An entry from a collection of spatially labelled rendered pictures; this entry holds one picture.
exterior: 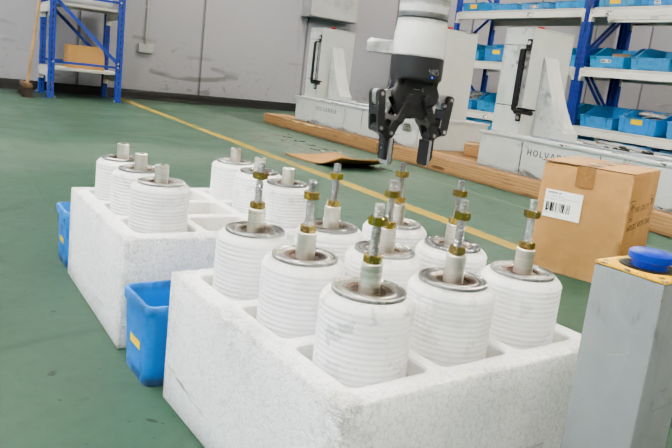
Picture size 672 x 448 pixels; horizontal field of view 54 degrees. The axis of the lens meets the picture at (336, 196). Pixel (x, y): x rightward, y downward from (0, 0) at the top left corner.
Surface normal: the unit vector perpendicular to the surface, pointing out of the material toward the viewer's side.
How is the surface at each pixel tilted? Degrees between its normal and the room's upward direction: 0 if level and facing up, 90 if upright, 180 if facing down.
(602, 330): 90
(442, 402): 90
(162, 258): 90
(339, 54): 68
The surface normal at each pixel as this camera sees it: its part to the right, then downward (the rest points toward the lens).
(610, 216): -0.63, 0.07
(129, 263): 0.53, 0.22
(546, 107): -0.85, 0.00
